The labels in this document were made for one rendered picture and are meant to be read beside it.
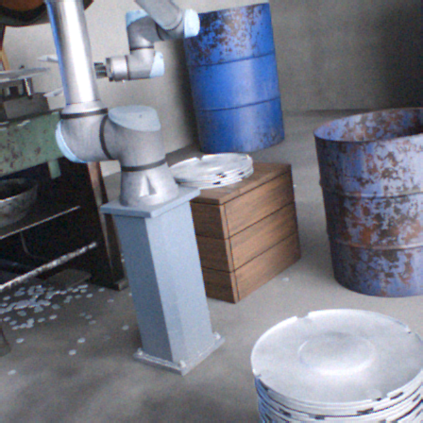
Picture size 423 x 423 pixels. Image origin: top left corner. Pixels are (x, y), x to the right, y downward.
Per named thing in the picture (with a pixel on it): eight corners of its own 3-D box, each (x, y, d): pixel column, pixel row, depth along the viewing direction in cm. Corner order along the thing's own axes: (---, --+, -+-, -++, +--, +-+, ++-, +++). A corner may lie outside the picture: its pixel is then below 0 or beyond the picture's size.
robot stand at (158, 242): (226, 341, 169) (200, 188, 155) (183, 376, 156) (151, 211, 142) (177, 328, 181) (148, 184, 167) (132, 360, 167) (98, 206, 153)
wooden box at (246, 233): (302, 258, 215) (291, 163, 204) (235, 304, 189) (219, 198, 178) (217, 244, 241) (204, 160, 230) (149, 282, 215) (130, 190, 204)
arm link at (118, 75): (123, 54, 183) (127, 81, 185) (108, 56, 182) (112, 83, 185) (125, 55, 176) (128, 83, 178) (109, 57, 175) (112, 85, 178)
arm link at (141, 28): (164, 8, 179) (169, 46, 181) (131, 13, 183) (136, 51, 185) (152, 6, 171) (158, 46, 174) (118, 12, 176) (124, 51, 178)
